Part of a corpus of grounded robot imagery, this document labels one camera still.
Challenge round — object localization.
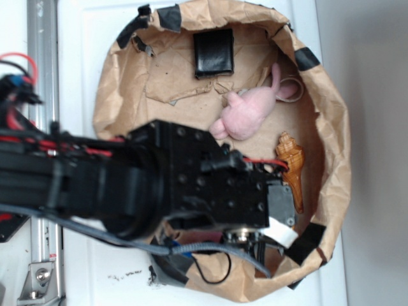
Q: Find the metal corner bracket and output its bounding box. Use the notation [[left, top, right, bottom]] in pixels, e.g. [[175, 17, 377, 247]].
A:
[[17, 261, 58, 305]]

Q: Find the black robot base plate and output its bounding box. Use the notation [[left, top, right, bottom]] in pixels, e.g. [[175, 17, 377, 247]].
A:
[[0, 212, 29, 243]]

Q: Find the thin black wire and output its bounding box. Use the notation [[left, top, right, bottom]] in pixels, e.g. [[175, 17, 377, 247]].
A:
[[191, 251, 232, 285]]

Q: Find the aluminium extrusion rail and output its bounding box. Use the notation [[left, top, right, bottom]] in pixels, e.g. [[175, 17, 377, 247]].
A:
[[27, 1, 66, 305]]

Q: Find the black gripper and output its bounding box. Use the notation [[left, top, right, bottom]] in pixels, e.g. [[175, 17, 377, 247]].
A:
[[127, 120, 298, 249]]

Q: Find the grey braided cable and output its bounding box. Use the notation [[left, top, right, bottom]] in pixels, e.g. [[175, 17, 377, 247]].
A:
[[0, 203, 272, 279]]

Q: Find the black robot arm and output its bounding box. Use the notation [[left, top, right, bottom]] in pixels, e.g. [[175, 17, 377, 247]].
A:
[[1, 69, 298, 249]]

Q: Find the brown plastic conch shell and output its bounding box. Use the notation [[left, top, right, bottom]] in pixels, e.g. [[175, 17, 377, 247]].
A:
[[275, 132, 305, 214]]

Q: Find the pink plush toy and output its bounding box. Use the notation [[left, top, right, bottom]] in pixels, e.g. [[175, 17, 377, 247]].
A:
[[209, 63, 304, 141]]

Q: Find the brown paper bag bin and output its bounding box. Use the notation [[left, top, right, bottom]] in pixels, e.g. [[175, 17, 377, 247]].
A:
[[93, 1, 351, 303]]

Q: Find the black leather wallet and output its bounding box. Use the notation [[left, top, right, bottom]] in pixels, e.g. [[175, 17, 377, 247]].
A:
[[193, 29, 235, 79]]

